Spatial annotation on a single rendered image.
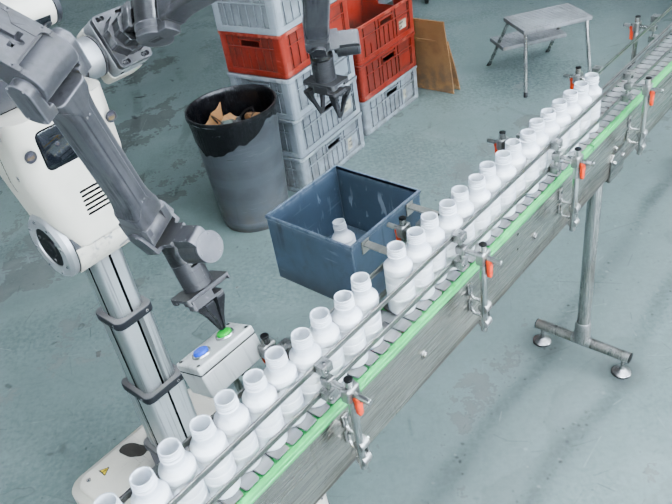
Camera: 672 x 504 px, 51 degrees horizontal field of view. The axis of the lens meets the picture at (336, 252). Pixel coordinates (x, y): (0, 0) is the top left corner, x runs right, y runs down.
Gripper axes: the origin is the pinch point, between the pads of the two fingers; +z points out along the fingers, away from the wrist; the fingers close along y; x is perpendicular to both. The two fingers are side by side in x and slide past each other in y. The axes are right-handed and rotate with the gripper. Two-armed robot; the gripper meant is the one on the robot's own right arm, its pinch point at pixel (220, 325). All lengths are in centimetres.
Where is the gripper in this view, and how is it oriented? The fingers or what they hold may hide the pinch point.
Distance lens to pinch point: 138.3
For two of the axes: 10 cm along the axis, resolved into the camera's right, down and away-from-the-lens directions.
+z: 3.9, 8.5, 3.6
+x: -6.7, -0.1, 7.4
